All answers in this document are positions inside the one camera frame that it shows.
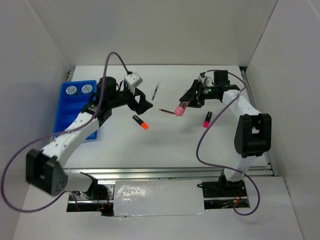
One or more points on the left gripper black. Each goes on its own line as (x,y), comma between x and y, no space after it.
(143,105)

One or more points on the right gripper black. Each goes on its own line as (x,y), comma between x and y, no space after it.
(195,102)

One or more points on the pink eraser tube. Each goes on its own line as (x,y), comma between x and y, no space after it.
(180,109)

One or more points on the orange black highlighter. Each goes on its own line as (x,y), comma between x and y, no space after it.
(140,122)

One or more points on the pink black highlighter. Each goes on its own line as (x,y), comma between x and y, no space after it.
(207,119)

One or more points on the blue white round jar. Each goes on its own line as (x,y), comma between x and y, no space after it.
(87,89)
(71,91)

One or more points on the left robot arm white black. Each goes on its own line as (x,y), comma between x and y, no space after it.
(44,167)

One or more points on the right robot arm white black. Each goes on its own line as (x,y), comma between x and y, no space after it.
(254,129)

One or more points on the orange pen refill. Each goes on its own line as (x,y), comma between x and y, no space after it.
(167,111)

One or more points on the blue pen refill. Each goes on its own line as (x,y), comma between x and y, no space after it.
(155,91)

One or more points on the blue compartment bin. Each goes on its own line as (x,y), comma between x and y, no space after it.
(69,107)

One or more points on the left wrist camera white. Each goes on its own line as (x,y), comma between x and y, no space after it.
(133,80)

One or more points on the aluminium rail frame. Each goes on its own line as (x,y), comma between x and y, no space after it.
(177,147)

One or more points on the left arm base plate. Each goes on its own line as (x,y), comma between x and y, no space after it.
(101,202)

